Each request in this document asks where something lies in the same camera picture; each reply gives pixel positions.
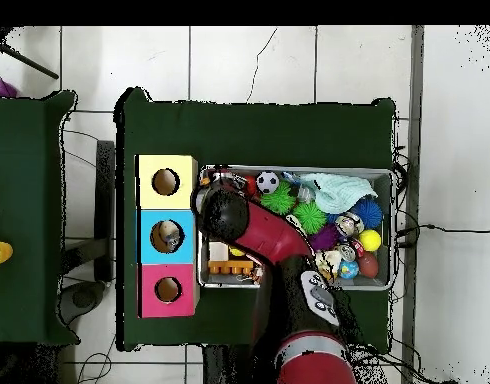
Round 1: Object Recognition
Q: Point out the black flat panel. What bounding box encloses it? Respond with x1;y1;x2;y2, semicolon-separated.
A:
94;139;116;283

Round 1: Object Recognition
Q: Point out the black rod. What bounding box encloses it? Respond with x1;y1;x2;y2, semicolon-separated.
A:
0;43;60;80

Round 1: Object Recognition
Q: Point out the plain yellow ball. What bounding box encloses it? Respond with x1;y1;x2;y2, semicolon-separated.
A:
358;228;383;253

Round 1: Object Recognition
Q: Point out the green spiky ball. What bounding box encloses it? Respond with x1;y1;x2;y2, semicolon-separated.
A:
292;200;328;235
260;181;297;215

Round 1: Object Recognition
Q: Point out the blue spiky ball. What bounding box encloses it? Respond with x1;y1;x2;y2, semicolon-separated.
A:
350;196;385;230

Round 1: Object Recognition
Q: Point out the mint green cloth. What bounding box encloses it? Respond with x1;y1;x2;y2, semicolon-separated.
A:
298;172;379;215

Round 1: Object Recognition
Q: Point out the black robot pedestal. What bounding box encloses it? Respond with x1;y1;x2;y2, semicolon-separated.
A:
202;343;254;384

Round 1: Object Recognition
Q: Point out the gray round base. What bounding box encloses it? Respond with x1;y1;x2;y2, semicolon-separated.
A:
60;279;107;325

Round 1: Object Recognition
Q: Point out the black and white soccer ball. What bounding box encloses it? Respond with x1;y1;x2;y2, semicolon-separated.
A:
255;170;281;196

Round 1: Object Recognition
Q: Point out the wooden box with three holes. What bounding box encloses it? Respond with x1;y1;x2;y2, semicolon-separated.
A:
133;154;199;319

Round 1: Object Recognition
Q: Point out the silver soda can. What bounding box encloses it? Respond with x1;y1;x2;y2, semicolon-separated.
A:
212;169;248;193

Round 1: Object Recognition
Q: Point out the purple object on floor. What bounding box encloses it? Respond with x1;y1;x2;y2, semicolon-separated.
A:
0;78;19;98

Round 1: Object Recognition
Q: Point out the silver mesh bin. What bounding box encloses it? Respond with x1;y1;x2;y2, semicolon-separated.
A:
196;164;395;292

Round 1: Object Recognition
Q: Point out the black cable on floor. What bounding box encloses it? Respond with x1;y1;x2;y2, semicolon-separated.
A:
396;223;490;238

